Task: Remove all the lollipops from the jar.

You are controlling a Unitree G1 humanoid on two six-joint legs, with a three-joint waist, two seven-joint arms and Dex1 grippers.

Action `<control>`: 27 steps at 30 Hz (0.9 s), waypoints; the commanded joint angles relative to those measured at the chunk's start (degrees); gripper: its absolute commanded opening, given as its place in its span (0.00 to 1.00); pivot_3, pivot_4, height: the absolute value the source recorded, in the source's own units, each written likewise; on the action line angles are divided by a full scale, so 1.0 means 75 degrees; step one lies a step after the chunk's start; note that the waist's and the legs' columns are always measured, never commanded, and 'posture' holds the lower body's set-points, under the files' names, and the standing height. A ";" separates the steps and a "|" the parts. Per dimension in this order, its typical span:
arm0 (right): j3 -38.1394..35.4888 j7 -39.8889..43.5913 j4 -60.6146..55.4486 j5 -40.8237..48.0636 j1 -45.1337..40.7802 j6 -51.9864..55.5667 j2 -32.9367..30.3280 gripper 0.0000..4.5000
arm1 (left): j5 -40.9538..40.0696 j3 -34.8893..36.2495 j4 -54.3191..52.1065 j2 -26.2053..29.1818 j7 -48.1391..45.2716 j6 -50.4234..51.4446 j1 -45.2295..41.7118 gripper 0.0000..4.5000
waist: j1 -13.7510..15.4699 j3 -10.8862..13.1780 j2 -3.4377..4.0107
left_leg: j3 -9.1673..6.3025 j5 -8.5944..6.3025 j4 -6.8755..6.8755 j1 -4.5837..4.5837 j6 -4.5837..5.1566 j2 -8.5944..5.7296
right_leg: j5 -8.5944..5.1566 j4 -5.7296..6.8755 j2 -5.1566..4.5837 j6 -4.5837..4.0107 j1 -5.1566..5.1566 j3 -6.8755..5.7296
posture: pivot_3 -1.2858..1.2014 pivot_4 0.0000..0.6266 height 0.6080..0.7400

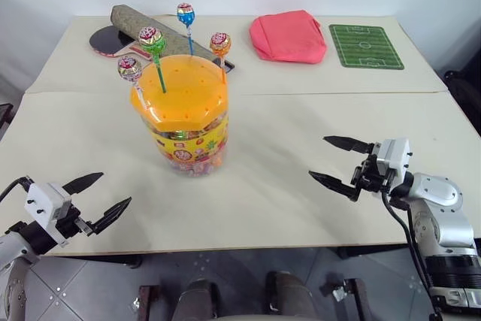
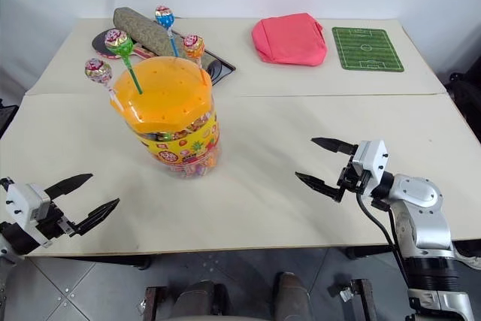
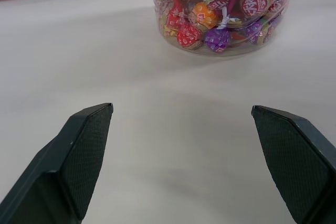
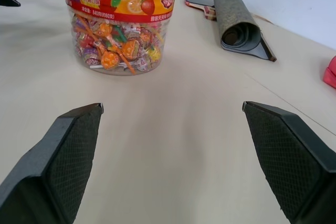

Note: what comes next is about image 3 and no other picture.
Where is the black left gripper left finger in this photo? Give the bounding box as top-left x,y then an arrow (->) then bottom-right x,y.
0,102 -> 114,224

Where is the clear plastic lollipop jar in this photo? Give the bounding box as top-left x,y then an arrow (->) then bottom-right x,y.
150,0 -> 291,57

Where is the orange candy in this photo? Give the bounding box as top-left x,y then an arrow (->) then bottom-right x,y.
191,1 -> 220,28

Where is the purple candy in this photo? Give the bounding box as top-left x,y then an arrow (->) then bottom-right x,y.
204,27 -> 232,53
244,22 -> 269,44

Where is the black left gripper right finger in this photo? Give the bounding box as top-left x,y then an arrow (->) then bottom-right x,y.
250,104 -> 336,224

